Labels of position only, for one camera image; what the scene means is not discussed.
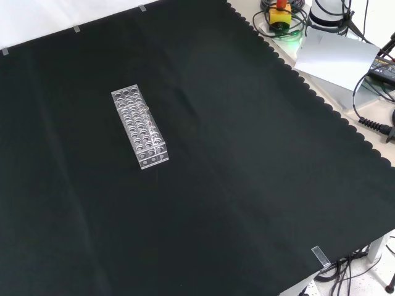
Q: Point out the clear plastic test tube rack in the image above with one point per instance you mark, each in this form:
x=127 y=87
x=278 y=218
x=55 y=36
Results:
x=135 y=145

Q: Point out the black bench cloth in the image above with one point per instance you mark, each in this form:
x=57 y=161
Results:
x=234 y=160

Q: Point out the black power adapter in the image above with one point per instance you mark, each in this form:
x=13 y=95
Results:
x=384 y=69

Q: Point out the yellow stop button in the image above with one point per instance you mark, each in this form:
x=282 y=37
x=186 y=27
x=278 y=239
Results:
x=280 y=17

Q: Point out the clear tape strip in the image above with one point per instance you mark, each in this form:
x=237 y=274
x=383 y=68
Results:
x=5 y=51
x=76 y=29
x=142 y=8
x=320 y=256

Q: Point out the grey table leg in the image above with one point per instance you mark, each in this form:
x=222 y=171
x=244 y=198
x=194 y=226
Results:
x=376 y=248

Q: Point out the black tripod leg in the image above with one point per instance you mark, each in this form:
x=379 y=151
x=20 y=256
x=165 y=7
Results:
x=387 y=46

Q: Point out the pale board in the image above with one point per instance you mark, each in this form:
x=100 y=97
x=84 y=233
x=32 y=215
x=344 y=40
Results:
x=336 y=58

